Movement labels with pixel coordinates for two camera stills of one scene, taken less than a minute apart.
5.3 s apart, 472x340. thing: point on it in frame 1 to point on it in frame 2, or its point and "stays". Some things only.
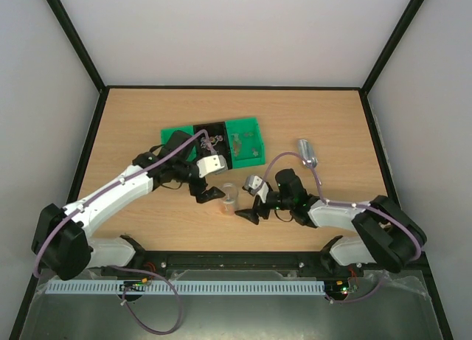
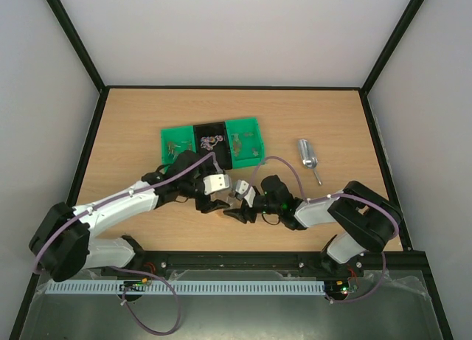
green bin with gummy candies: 245,142 stays
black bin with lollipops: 217,136 stays
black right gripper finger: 249,214 to 235,213
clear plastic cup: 228,203 stays
